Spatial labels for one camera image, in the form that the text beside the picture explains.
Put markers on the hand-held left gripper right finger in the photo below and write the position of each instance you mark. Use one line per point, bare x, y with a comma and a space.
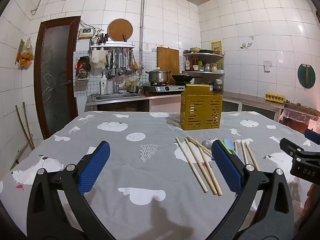
227, 166

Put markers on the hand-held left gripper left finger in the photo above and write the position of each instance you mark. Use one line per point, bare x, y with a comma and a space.
95, 165

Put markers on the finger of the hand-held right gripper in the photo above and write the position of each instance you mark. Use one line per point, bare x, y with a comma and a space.
313, 137
291, 146

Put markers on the wooden chopstick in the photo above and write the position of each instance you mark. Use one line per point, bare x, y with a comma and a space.
244, 152
200, 166
200, 145
252, 156
191, 165
212, 177
236, 146

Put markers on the metal spoon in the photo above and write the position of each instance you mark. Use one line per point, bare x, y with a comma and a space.
207, 143

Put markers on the yellow perforated utensil holder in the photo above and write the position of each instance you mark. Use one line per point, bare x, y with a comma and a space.
200, 110

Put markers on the row of hanging kitchen utensils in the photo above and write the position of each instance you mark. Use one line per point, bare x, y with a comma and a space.
122, 65

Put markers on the lace-covered side table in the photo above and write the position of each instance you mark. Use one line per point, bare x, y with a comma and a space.
300, 113

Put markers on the yellow egg carton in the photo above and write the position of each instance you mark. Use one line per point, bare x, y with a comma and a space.
275, 97

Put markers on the grey printed tablecloth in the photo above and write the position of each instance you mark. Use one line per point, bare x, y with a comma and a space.
150, 160

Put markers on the steel kitchen counter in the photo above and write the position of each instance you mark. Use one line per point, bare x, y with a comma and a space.
250, 100

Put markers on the steel sink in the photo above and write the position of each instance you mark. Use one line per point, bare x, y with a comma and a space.
117, 96

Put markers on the leaning wooden stick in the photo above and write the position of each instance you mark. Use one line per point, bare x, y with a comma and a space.
23, 127
28, 125

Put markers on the white detergent bottle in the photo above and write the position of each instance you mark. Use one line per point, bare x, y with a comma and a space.
103, 86

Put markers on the glass jar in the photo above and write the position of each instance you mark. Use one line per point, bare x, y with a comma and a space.
218, 85

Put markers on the steel faucet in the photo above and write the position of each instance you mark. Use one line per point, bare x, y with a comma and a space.
117, 85

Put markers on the small steel pot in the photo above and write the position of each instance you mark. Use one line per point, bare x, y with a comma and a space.
133, 89

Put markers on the brown glass panel door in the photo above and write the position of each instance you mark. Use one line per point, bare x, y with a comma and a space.
55, 80

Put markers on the black wok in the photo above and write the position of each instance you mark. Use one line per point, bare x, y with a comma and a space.
182, 77

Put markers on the red hanging bundle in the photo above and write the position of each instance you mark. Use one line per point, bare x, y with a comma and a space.
82, 66

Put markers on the gas stove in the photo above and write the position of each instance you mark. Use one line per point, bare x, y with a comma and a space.
162, 88

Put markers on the row of condiment bottles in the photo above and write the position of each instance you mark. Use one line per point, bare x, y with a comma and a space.
195, 65

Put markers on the white hanging cloth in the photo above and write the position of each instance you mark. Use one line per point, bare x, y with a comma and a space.
98, 58

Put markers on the steel cooking pot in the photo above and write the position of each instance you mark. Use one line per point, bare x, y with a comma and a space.
157, 76

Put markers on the metal corner shelf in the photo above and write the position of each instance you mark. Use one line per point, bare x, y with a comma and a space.
203, 54

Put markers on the metal utensil rack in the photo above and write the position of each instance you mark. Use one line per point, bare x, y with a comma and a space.
112, 45

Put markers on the ceramic bowl on shelf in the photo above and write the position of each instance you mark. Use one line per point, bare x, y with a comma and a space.
194, 50

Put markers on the rectangular wooden cutting board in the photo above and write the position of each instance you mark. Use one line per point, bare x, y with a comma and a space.
167, 60

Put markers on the knife holder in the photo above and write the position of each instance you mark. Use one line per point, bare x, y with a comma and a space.
102, 38

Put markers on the yellow hanging plastic bag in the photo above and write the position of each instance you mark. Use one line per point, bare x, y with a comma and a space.
25, 56

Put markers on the round wooden board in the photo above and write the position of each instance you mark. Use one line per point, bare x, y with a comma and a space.
118, 30

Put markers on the green round wall plaque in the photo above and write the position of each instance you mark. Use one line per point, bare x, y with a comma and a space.
301, 80

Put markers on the white wall switch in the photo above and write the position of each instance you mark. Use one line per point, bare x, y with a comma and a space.
267, 66

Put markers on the wall hook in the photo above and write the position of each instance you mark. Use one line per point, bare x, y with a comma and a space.
246, 45

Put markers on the yellow wall poster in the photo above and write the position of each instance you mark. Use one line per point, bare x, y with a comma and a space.
216, 47

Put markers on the white wall meter box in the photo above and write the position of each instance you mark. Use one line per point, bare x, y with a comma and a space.
86, 33

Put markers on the metal wall pipe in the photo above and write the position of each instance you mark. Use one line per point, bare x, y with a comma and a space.
142, 17

